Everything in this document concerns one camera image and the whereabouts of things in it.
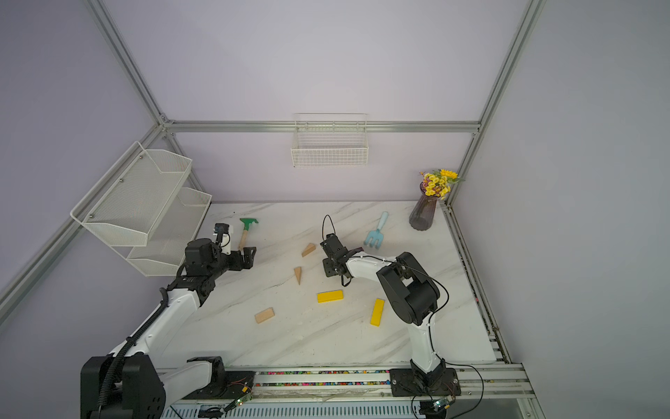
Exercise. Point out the wooden triangle block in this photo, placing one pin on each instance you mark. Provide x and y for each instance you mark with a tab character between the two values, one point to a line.
298	274
308	250

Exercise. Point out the wooden rectangular block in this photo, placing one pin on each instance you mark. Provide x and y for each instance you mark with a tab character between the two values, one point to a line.
265	315

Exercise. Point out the green rake wooden handle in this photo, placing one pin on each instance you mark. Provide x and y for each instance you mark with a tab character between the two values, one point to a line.
247	222

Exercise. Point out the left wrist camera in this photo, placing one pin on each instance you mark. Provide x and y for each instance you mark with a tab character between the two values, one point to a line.
223	237

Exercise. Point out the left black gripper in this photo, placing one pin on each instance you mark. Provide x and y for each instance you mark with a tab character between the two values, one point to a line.
248	258

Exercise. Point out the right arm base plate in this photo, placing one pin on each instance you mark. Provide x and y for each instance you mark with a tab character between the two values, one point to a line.
424	382

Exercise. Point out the light blue toy fork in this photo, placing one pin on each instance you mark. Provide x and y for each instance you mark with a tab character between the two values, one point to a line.
375	237

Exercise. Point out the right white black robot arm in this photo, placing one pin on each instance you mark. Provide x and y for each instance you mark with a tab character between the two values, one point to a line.
411	292

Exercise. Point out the aluminium front rail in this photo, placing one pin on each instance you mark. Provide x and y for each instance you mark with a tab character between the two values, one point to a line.
484	391

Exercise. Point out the yellow artificial flowers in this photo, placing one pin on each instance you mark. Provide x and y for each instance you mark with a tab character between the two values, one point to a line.
439	183

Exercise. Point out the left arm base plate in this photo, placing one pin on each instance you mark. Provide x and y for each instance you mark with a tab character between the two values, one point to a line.
234	385

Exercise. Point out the yellow block flat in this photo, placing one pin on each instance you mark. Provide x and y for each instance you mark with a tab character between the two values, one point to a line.
331	296

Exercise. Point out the yellow block upright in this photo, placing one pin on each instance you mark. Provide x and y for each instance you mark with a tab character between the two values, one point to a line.
376	316

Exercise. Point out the white wire wall basket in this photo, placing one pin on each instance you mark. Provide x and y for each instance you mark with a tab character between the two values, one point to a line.
329	140

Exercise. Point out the dark glass vase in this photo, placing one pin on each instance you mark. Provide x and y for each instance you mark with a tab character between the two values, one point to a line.
422	216

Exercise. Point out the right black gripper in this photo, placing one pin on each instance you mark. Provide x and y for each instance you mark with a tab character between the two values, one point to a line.
328	267

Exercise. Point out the white two-tier mesh shelf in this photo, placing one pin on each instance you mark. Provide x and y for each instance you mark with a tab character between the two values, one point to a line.
144	210

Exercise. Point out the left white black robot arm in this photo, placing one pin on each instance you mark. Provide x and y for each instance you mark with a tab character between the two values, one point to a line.
125	383

